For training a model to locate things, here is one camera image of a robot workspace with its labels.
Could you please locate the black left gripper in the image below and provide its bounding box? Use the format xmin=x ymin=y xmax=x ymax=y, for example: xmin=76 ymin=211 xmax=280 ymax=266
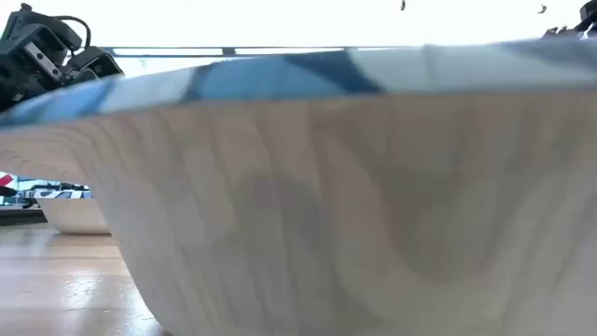
xmin=0 ymin=3 xmax=83 ymax=113

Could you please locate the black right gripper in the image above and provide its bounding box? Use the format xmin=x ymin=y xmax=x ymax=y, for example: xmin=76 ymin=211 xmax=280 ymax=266
xmin=540 ymin=0 xmax=597 ymax=41

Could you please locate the blue patterned white paper bowl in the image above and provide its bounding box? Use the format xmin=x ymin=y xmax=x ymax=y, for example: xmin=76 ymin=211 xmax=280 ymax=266
xmin=35 ymin=189 xmax=112 ymax=235
xmin=0 ymin=39 xmax=597 ymax=336

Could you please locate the black background robot station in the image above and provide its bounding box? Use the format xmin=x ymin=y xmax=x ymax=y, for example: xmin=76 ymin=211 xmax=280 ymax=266
xmin=0 ymin=182 xmax=90 ymax=210

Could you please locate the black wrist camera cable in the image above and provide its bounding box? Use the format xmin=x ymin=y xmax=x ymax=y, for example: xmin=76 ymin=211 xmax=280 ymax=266
xmin=54 ymin=15 xmax=93 ymax=50

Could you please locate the black overhead frame light bar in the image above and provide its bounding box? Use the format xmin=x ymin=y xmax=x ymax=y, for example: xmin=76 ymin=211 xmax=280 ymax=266
xmin=100 ymin=45 xmax=423 ymax=59

